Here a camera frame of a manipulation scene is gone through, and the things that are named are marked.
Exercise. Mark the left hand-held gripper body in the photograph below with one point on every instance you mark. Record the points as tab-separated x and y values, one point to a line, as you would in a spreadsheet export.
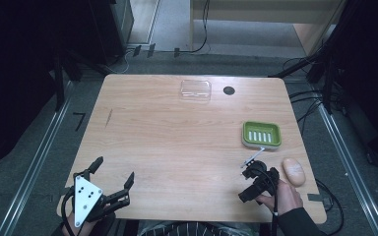
84	196

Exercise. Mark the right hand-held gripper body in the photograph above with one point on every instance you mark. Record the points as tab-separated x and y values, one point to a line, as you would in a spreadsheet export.
262	179

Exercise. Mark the beige oval bread roll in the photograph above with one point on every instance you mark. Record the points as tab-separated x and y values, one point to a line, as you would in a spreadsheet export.
294	172

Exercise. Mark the green soap dish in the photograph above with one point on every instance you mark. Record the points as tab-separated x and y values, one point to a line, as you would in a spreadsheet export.
262	135

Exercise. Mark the person's right hand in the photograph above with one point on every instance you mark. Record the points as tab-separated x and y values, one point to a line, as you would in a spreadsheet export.
287	198

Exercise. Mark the person's left hand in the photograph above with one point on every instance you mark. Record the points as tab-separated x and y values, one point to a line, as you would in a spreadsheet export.
84	230

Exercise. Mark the grey tape piece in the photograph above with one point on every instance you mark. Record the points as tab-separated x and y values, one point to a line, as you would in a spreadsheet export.
315	197

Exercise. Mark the person's striped clothing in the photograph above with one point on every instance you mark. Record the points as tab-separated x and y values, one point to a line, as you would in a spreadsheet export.
197	229

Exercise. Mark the black round table grommet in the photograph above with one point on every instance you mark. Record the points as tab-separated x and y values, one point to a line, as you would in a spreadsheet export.
229	90

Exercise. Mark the black metal stand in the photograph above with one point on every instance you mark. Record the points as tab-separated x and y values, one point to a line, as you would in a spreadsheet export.
321	62
60	78

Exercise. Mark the clear plastic box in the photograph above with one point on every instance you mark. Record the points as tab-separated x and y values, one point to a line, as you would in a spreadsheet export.
196	89

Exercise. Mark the black cabinet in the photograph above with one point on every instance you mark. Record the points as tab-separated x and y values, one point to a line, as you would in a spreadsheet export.
111	29

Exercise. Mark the light wooden furniture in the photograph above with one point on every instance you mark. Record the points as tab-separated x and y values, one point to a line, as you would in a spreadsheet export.
269	11

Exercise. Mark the metal floor rail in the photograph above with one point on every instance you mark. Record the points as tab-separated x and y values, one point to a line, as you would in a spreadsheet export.
351	167
34	160

